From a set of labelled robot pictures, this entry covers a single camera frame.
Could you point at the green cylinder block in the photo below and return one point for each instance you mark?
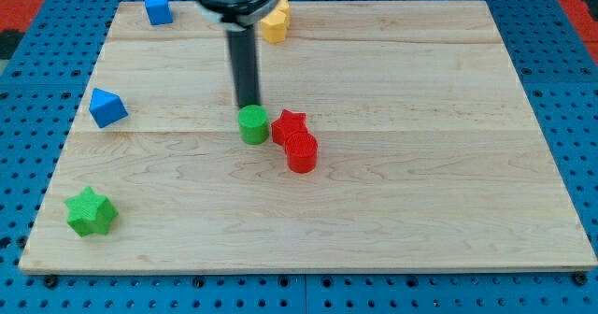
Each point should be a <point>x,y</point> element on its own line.
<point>253,124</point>

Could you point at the red star block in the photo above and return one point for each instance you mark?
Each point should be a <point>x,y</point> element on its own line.
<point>286,125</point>

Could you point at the green star block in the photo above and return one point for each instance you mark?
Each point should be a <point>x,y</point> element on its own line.
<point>90,212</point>

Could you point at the red cylinder block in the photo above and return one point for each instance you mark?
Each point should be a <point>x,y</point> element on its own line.
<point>301,151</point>

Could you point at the wooden board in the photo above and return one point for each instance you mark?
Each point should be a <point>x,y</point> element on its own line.
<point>400,141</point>

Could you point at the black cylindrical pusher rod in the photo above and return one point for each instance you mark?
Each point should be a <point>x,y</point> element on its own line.
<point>244,64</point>

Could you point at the yellow hexagon block front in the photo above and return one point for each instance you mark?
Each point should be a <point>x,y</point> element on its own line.
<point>274,27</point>

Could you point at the yellow block behind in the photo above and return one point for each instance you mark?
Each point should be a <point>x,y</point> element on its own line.
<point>283,6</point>

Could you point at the blue triangular block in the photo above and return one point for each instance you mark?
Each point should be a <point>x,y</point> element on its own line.
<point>106,108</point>

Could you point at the blue cube block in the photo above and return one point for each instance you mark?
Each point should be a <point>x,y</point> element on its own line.
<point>158,12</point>

